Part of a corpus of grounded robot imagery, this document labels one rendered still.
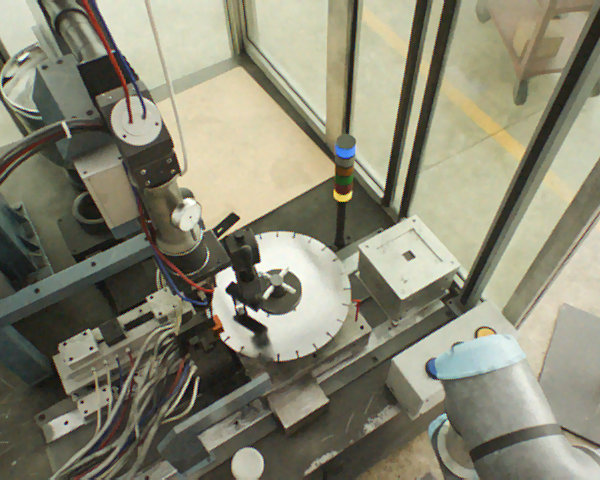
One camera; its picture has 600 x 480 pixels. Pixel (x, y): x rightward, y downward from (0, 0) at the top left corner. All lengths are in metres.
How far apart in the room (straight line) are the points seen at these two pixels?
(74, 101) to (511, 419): 0.70
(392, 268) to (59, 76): 0.84
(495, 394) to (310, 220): 0.99
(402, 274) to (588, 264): 1.42
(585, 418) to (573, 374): 0.16
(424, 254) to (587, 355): 1.17
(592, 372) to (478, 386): 1.68
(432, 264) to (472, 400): 0.68
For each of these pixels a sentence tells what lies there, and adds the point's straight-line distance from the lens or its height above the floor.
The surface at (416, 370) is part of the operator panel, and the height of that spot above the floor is 0.90.
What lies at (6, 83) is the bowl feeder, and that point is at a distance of 1.68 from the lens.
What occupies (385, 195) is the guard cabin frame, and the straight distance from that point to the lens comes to 1.61.
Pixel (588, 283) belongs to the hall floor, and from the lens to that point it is 2.62.
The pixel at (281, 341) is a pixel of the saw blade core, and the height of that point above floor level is 0.95.
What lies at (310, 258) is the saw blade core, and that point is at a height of 0.95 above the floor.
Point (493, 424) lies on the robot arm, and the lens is 0.74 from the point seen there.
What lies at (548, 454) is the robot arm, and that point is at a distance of 0.74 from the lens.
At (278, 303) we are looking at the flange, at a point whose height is 0.96.
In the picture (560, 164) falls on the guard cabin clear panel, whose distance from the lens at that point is 1.08.
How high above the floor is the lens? 2.06
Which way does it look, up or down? 57 degrees down
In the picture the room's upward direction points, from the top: 2 degrees counter-clockwise
